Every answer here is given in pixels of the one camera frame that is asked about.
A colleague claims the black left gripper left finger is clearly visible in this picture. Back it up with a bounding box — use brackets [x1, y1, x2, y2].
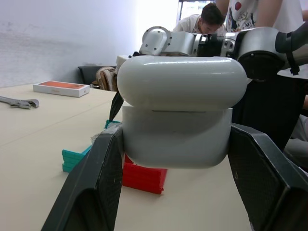
[40, 126, 125, 231]

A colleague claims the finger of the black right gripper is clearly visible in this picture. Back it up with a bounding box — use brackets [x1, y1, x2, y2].
[109, 92, 124, 121]

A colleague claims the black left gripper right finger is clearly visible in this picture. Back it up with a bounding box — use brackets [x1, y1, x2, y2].
[227, 123, 308, 231]

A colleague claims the white earbud case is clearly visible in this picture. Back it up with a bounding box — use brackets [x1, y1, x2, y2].
[116, 55, 249, 170]

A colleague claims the tan bag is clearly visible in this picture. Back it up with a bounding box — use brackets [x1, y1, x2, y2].
[95, 67, 119, 92]

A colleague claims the teal plastic block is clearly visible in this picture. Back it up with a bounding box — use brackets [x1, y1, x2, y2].
[62, 119, 124, 173]

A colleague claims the black chair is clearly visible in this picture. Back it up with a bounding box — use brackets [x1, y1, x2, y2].
[77, 65, 117, 85]

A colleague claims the white orange phone box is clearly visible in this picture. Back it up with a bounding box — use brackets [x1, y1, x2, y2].
[32, 80, 91, 98]

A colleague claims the red plastic block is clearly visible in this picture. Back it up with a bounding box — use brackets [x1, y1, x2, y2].
[122, 154, 168, 196]

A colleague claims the silver adjustable wrench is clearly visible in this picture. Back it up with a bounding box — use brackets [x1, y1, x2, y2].
[0, 95, 40, 110]

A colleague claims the seated person black hair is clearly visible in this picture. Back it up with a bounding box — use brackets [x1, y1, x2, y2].
[172, 2, 227, 35]

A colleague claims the standing person white shirt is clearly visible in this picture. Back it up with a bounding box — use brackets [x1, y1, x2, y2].
[215, 0, 308, 157]

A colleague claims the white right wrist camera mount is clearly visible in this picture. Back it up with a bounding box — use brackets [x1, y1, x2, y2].
[116, 54, 136, 73]

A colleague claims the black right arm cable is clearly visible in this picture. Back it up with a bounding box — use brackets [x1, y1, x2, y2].
[285, 30, 301, 76]

